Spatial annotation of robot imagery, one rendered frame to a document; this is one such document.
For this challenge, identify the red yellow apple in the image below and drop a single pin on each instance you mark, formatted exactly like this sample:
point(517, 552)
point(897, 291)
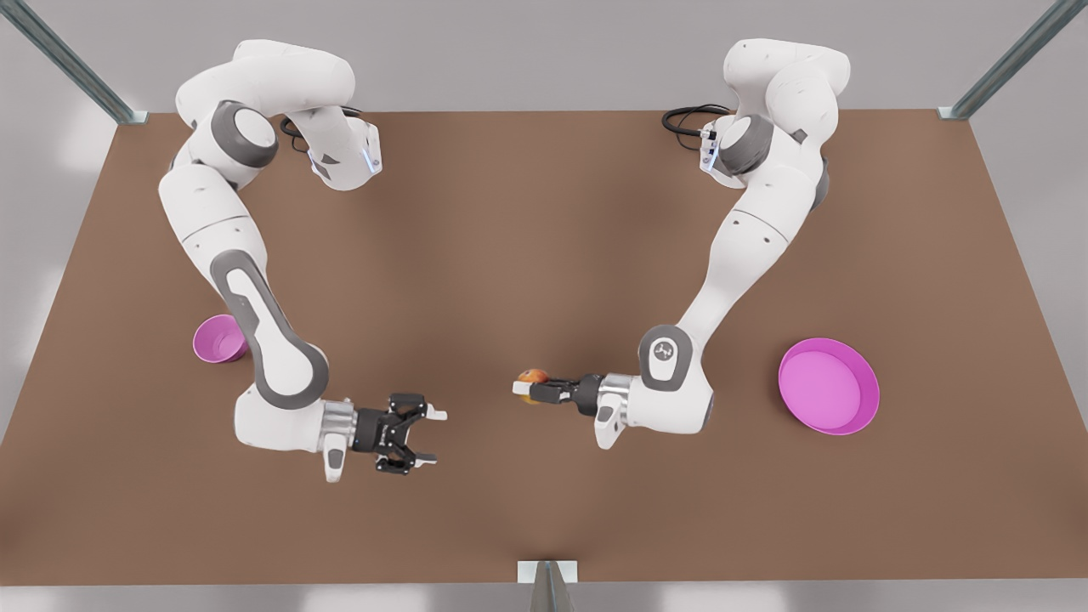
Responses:
point(533, 376)

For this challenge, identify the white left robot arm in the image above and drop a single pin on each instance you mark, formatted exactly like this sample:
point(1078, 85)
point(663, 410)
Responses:
point(748, 246)

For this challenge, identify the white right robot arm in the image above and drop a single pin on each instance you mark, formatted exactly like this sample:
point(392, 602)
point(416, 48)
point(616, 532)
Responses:
point(255, 306)

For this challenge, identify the pink bowl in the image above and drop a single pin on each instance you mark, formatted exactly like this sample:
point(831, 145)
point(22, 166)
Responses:
point(219, 339)

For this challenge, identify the pink plate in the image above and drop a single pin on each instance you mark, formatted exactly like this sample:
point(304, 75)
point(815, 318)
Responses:
point(827, 387)

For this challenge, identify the silver frame post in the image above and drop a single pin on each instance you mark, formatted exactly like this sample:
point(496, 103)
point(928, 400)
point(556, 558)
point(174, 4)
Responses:
point(548, 586)
point(72, 61)
point(1011, 61)

